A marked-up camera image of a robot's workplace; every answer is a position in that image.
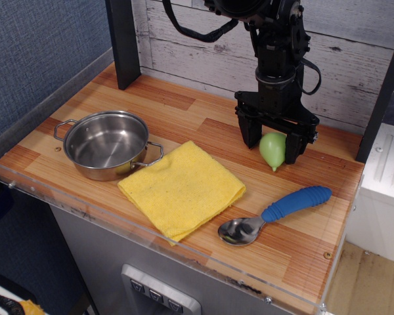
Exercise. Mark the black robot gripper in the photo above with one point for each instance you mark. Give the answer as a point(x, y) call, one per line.
point(280, 107)

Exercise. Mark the green pear-shaped toy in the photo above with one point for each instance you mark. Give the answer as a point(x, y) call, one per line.
point(272, 148)

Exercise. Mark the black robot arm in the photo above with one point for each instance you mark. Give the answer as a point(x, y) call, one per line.
point(280, 42)

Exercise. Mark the stainless steel pot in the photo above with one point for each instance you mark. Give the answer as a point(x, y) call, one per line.
point(108, 145)

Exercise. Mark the yellow folded cloth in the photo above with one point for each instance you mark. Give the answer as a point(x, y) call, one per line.
point(183, 191)

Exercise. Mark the white cabinet with metal top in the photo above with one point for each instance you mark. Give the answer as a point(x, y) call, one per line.
point(371, 222)

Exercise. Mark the clear acrylic table guard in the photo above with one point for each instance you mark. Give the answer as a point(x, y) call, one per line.
point(287, 269)

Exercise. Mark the silver dispenser button panel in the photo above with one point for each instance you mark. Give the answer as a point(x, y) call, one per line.
point(152, 296)

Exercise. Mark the blue-handled metal spoon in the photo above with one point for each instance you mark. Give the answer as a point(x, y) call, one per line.
point(244, 231)

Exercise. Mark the black vertical post right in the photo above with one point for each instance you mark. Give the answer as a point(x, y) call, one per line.
point(377, 115)

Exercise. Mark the black vertical post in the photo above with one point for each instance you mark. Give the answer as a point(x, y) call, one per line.
point(377, 115)
point(124, 41)

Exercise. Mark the black vertical post left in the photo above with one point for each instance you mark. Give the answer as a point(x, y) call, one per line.
point(124, 41)

